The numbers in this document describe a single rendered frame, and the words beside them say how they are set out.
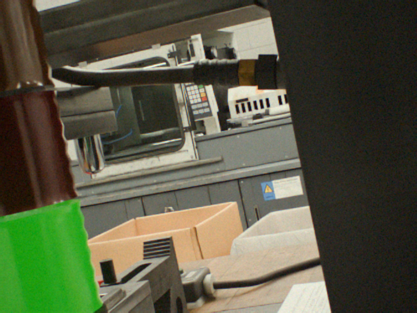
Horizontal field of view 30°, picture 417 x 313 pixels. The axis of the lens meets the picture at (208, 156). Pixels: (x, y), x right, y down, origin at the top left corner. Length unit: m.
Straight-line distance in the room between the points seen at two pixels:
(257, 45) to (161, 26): 6.65
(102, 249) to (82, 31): 2.49
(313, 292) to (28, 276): 0.60
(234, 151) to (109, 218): 1.04
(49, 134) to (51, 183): 0.01
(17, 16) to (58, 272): 0.08
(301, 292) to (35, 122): 0.61
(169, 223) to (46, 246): 3.17
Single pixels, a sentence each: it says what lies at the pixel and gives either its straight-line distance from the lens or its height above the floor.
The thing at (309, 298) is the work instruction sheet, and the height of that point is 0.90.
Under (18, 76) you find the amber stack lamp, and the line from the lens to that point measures 0.23.
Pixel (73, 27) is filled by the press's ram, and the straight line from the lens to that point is 0.47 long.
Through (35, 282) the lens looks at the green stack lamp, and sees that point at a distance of 0.23.
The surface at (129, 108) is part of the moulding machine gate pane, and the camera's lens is 5.34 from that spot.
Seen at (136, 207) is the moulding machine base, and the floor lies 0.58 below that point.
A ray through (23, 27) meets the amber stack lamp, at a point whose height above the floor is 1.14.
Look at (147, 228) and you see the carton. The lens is 3.44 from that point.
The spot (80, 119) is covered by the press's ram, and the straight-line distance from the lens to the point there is 0.55.
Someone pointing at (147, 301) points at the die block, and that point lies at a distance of 0.61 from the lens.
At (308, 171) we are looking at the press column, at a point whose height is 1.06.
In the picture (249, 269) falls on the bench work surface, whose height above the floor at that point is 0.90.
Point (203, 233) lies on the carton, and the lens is 2.85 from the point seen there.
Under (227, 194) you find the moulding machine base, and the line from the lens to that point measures 5.17.
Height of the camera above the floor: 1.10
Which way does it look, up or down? 3 degrees down
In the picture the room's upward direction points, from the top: 12 degrees counter-clockwise
